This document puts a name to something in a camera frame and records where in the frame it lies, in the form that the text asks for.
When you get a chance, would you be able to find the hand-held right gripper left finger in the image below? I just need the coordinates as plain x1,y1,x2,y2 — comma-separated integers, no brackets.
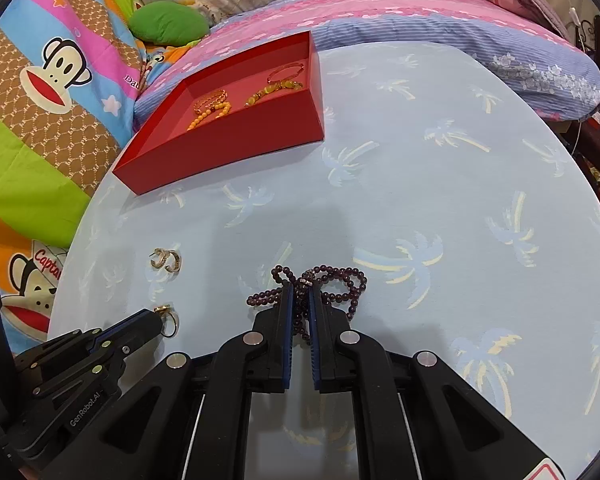
45,280,295,480

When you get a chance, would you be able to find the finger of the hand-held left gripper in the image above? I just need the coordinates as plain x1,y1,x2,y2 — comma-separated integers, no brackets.
15,309,162,377
32,321,164,403

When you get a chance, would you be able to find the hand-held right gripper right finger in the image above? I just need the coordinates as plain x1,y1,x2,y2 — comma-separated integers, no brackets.
307,280,566,480

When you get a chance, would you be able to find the gold hoop earring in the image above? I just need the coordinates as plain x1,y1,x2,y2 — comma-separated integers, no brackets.
152,304,180,337
150,247,183,274

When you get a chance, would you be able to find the dark purple bead bracelet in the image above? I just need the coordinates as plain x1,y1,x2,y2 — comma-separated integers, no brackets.
245,262,368,346

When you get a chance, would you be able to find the red cardboard box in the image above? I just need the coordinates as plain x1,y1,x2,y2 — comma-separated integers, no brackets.
112,30,326,197

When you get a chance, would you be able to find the yellow bead bracelet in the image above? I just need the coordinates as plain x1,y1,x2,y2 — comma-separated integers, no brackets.
186,101,232,132

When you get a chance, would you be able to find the yellow-green bead bracelet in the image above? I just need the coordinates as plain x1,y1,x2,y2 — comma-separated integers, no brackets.
244,80,305,109

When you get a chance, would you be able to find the gold leaf bangle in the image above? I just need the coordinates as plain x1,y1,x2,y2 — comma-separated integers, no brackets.
194,89,229,116

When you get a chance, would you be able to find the thin gold bangle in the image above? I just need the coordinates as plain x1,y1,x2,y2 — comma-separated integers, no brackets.
266,61,306,86

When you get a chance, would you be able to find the palm print light blue tablecloth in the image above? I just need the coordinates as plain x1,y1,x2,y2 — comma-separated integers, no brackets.
47,42,600,480

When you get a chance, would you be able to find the cartoon monkey blanket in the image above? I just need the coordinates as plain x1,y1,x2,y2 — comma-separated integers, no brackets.
0,0,181,356

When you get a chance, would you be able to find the green pillow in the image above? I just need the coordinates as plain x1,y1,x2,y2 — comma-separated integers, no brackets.
129,1,210,47

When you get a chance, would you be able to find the pink and purple pillow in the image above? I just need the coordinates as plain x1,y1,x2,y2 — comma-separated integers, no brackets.
135,0,600,121

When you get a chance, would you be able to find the white cable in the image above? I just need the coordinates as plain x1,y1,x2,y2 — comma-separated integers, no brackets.
570,7,590,53

